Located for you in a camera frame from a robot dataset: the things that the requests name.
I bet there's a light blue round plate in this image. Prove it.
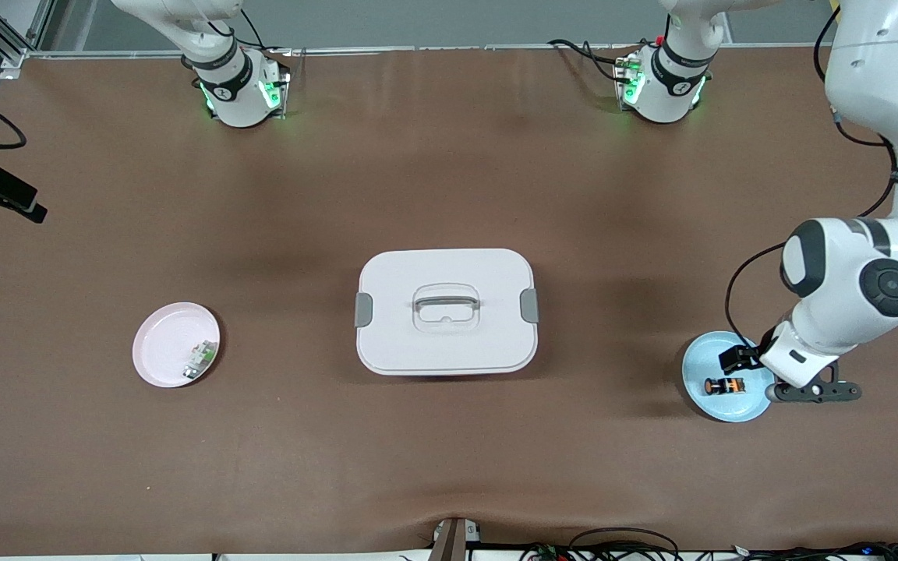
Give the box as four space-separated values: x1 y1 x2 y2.
681 330 776 424

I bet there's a pale pink round plate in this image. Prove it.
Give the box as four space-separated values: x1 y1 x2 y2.
132 302 221 389

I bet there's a brown table cover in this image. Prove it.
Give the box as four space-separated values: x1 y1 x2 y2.
0 43 898 559

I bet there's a white lidded storage box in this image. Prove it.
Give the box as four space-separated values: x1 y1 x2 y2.
354 248 541 377

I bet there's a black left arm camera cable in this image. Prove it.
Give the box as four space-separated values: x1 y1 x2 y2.
725 6 898 348

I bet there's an aluminium frame profile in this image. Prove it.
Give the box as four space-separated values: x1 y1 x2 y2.
0 0 57 68

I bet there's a black looped cable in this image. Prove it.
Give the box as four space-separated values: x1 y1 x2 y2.
568 527 681 561

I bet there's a green push button switch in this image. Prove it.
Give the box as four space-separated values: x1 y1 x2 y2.
183 339 221 382

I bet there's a black cable bundle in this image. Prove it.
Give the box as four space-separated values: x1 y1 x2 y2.
519 541 898 561

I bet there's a grey box lid handle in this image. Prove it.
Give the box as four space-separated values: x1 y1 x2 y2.
414 293 482 313

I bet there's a metal bracket at table edge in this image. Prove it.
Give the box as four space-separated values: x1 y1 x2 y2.
430 517 483 561

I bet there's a black left arm base cable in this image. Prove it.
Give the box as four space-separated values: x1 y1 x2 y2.
546 37 637 83

